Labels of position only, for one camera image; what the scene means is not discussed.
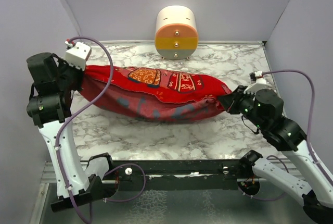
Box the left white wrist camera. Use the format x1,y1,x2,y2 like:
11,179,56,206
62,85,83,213
63,40,92,71

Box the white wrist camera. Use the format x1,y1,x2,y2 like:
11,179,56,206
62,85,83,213
63,40,92,71
244,71,267,95

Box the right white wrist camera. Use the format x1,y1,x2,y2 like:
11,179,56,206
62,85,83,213
244,71,267,95

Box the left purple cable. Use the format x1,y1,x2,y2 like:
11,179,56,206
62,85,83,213
56,36,146,224

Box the red printed pillowcase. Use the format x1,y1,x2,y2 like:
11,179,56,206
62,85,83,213
80,65,232,122

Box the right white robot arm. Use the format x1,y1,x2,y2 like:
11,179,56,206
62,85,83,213
218,85,332,223

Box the white cylindrical drawer cabinet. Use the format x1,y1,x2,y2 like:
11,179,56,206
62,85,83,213
155,5,198,60

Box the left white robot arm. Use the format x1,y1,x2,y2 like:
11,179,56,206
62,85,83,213
27,52,115,212

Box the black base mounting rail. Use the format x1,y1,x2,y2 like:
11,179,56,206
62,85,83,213
85,152,270,192

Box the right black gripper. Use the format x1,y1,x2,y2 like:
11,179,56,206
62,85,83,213
218,84,267,130

